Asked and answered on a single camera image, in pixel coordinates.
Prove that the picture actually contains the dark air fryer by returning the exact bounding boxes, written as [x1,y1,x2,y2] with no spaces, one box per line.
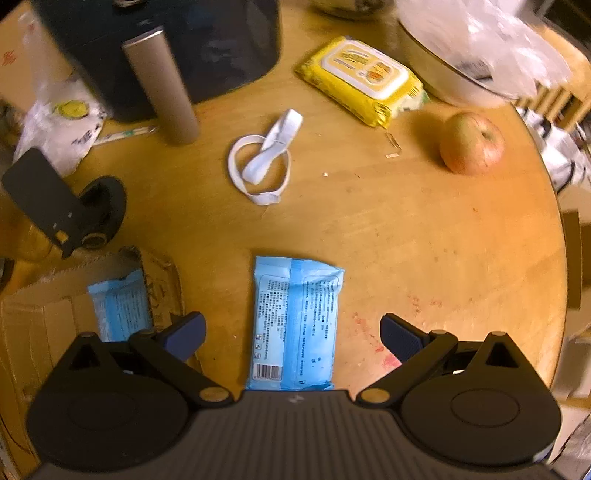
[33,0,281,147]

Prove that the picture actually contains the white bowl with plastic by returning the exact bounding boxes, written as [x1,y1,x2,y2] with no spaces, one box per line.
[396,0,574,99]

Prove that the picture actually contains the white paper bags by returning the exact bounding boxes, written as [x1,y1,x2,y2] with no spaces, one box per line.
[521,107,591,191]

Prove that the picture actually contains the white printed plastic bag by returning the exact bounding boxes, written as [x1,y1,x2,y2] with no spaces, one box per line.
[13,78,108,179]

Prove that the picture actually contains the red print cardboard box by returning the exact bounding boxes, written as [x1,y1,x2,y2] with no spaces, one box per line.
[0,0,75,112]

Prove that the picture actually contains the narrow blue wet wipes packet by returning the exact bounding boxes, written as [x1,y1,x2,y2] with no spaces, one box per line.
[87,270,154,343]

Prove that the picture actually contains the yellow wet wipes packet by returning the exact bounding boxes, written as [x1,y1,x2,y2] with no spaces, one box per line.
[294,35,431,129]

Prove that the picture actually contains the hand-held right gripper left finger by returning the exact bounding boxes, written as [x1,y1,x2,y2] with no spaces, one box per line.
[58,310,234,408]

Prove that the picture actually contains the apple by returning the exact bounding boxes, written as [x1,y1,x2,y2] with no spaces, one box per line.
[438,112,506,175]

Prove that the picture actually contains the wooden desktop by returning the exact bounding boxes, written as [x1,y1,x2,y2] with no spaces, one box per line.
[0,0,570,464]

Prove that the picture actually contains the white elastic band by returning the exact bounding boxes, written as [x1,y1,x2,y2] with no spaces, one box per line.
[227,108,304,206]

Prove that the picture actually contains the black phone stand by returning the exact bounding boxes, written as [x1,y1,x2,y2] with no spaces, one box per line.
[1,147,128,260]

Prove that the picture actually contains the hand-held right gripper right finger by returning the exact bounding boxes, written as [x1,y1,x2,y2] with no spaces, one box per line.
[355,313,527,408]

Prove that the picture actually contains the wooden chair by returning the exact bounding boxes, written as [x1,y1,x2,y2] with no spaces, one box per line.
[516,27,591,134]

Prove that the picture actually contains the plain cardboard box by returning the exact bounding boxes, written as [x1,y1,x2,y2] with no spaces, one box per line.
[560,210,591,311]

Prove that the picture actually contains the wide blue wet wipes packet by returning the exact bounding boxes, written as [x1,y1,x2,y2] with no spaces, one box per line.
[244,255,345,391]

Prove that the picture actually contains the wrapped chopsticks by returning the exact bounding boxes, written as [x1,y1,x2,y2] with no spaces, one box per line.
[91,125,160,145]

